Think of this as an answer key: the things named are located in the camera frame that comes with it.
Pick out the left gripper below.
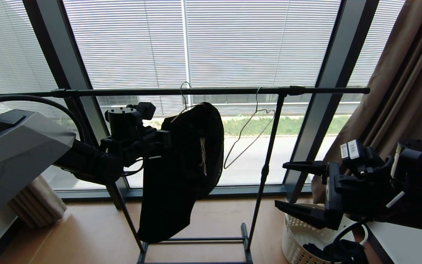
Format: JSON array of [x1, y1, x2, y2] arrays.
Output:
[[138, 126, 171, 154]]

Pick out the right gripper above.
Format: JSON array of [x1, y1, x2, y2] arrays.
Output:
[[274, 161, 384, 231]]

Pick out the pink clothes hanger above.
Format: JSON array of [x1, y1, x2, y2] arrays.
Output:
[[170, 81, 201, 124], [224, 87, 276, 169]]

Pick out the black shorts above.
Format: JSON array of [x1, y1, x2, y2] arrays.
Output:
[[138, 102, 225, 243]]

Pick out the white laundry basket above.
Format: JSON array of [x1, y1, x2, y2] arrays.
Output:
[[282, 203, 369, 264]]

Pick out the heap of clothes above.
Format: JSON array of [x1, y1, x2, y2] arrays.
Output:
[[303, 239, 369, 264]]

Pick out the black clothes rack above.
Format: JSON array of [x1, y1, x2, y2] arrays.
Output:
[[0, 86, 371, 264]]

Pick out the window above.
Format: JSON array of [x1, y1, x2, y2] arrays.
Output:
[[0, 0, 406, 201]]

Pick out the brown curtain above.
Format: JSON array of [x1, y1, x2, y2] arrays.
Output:
[[312, 0, 422, 206]]

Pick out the beige curtain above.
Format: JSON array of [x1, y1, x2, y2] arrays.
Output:
[[0, 92, 67, 228]]

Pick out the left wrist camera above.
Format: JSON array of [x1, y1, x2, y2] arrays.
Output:
[[127, 102, 156, 121]]

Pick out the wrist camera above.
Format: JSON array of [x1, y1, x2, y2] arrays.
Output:
[[127, 102, 156, 121], [340, 139, 395, 176]]

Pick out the black cable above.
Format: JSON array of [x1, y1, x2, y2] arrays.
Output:
[[330, 218, 371, 264], [0, 95, 85, 143]]

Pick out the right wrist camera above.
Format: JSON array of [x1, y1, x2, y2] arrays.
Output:
[[340, 139, 395, 176]]

